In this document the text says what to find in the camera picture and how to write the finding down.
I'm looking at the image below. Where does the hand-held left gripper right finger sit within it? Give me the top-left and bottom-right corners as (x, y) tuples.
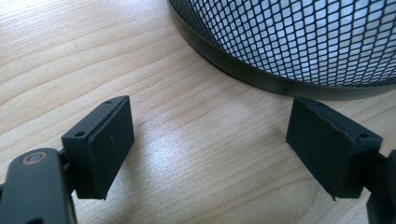
(285, 95), (384, 202)

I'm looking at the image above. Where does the black wire mesh basket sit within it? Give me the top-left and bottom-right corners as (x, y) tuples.
(167, 0), (396, 102)

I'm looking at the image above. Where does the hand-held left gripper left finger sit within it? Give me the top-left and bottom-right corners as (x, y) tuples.
(61, 94), (135, 201)

